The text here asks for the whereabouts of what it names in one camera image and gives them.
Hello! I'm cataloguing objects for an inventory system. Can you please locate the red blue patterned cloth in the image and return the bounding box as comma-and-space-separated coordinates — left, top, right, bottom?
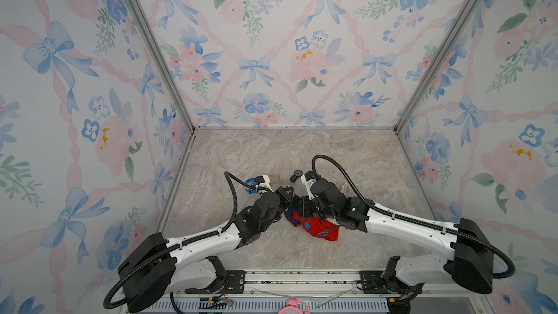
284, 194, 339, 241

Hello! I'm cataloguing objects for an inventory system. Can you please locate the pink white watch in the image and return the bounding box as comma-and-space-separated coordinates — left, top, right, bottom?
341, 183, 352, 196

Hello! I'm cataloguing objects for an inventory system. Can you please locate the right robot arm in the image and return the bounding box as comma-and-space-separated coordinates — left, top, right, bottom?
294, 178, 515, 295

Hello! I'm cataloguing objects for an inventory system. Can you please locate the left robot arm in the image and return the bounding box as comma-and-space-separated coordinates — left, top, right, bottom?
103, 186, 294, 313

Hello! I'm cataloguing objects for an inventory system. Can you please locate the black watch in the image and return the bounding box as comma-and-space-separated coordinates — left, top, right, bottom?
289, 170, 304, 183

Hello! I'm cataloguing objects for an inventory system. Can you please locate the pink round object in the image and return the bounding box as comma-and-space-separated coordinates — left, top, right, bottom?
278, 298, 311, 314

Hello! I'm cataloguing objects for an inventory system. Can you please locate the blue strap watch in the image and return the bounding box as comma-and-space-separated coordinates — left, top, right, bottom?
245, 178, 258, 194

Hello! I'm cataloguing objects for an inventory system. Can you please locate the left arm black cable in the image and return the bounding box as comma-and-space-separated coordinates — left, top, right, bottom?
102, 171, 262, 311

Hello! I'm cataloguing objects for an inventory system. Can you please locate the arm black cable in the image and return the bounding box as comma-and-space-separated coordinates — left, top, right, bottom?
102, 171, 262, 311
311, 154, 516, 280

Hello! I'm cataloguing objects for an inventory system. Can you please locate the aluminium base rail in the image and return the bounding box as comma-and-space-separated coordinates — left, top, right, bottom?
117, 267, 441, 301

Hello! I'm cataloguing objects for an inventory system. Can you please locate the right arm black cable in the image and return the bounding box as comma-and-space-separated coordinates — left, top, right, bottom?
311, 154, 516, 280

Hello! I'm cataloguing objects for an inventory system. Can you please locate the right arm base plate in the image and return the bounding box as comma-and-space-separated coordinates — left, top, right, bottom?
356, 270, 416, 296

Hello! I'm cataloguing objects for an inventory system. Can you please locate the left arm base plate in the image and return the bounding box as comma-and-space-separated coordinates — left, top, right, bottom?
184, 270, 246, 295

